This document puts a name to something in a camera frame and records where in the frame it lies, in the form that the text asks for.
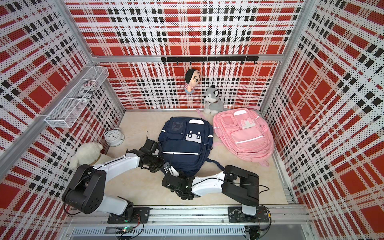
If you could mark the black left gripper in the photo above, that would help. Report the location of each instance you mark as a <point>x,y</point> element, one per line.
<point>153,169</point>

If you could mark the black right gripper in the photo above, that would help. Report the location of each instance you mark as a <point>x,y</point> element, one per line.
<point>182,176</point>

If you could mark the navy blue backpack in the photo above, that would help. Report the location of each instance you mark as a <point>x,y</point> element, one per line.
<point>186,144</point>

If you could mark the pink school backpack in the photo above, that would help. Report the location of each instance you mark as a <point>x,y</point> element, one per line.
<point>245,134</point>

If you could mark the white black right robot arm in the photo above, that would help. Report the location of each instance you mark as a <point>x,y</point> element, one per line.
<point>238,184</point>

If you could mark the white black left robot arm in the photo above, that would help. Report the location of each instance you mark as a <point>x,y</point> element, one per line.
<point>86,190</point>

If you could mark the white alarm clock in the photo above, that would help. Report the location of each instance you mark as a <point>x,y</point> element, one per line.
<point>114,137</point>

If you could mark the cream teddy bear plush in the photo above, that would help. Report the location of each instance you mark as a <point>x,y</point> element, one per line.
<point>90,154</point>

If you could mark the green circuit board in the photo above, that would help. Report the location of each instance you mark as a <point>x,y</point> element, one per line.
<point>118,230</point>

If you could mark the grey white husky plush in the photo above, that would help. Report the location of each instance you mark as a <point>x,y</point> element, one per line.
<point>213,104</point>

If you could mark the cartoon boy doll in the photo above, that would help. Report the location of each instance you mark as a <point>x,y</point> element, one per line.
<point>192,79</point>

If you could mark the striped can on shelf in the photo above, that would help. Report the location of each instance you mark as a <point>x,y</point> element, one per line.
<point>86,91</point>

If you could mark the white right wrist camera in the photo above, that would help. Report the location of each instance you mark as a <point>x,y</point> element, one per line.
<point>170,168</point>

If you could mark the white wire mesh shelf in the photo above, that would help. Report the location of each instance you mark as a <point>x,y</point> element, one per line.
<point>68,110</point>

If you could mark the black wall hook rail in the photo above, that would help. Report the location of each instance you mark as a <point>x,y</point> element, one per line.
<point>210,59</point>

